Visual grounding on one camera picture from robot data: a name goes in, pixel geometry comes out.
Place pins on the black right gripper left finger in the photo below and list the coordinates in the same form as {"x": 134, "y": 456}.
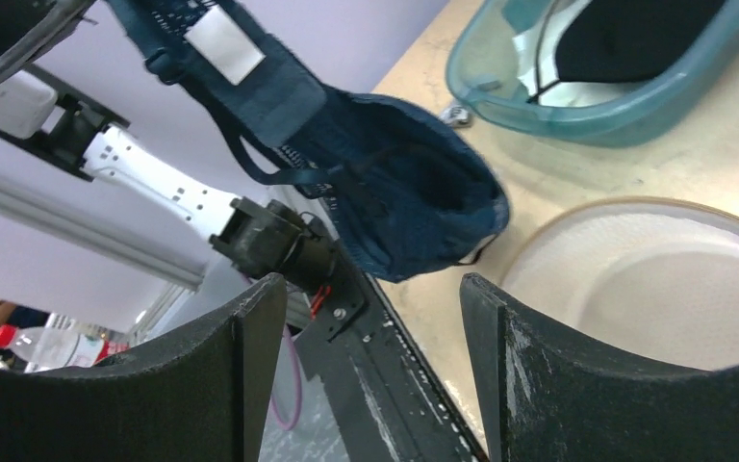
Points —
{"x": 199, "y": 392}

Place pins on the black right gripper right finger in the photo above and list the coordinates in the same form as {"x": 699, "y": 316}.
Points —
{"x": 548, "y": 392}

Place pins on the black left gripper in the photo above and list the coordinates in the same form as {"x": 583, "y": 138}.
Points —
{"x": 29, "y": 29}

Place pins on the navy blue lace bra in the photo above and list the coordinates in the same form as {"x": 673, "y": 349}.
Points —
{"x": 406, "y": 194}

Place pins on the black garment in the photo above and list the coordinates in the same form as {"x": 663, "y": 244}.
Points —
{"x": 619, "y": 42}

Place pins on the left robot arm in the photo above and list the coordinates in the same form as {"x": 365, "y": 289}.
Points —
{"x": 49, "y": 119}

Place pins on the clear plastic bottle red cap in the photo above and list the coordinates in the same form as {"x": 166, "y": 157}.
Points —
{"x": 54, "y": 348}

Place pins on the teal transparent plastic tub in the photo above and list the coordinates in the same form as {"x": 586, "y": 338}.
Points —
{"x": 482, "y": 73}

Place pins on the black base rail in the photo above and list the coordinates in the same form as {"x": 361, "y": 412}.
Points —
{"x": 387, "y": 402}

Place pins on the red handled adjustable wrench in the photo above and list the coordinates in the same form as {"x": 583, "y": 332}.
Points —
{"x": 456, "y": 116}

